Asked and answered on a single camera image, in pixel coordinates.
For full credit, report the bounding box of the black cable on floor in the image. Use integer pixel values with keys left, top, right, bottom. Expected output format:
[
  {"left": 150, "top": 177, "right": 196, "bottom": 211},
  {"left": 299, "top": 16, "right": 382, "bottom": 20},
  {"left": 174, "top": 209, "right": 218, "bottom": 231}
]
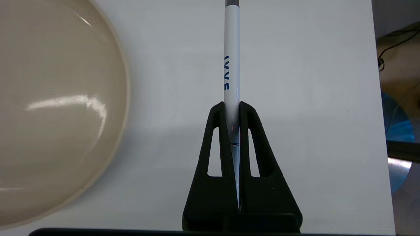
[{"left": 377, "top": 28, "right": 420, "bottom": 72}]

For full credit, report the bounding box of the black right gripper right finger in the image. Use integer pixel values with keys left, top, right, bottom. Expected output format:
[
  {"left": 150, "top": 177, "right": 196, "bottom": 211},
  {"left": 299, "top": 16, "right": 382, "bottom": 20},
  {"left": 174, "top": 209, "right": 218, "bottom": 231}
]
[{"left": 239, "top": 101, "right": 303, "bottom": 233}]

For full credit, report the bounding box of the white pen with blue print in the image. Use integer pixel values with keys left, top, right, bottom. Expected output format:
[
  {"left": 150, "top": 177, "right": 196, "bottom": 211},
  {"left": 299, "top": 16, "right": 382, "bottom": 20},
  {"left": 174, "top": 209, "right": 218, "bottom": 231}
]
[{"left": 224, "top": 0, "right": 242, "bottom": 212}]

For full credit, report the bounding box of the blue and silver round base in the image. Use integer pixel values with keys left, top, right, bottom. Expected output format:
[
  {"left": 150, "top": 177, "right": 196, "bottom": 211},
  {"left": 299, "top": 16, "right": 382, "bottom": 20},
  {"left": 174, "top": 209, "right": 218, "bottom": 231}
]
[{"left": 381, "top": 92, "right": 415, "bottom": 194}]

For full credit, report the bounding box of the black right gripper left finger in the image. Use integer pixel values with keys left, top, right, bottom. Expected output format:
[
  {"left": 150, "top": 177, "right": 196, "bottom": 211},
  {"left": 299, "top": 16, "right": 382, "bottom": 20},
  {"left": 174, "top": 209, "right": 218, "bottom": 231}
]
[{"left": 182, "top": 102, "right": 239, "bottom": 230}]

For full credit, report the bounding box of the beige round plate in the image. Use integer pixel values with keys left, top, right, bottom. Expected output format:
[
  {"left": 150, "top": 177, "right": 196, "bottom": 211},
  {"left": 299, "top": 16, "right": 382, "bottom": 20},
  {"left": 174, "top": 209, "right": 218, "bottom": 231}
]
[{"left": 0, "top": 0, "right": 131, "bottom": 230}]

